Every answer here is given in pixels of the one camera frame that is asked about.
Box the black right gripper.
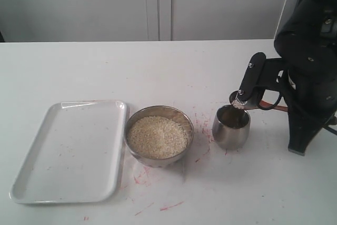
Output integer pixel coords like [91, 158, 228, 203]
[280, 61, 336, 155]

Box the brown wooden spoon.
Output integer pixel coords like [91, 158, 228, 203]
[229, 91, 288, 112]

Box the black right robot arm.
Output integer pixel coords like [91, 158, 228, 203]
[274, 0, 336, 155]

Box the stainless steel cup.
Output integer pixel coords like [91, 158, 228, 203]
[212, 105, 251, 150]

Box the steel bowl of rice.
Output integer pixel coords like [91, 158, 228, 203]
[124, 105, 194, 168]

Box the white rectangular plastic tray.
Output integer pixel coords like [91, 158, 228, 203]
[9, 100, 128, 204]

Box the white cabinet behind table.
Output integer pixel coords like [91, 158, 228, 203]
[1, 0, 298, 42]

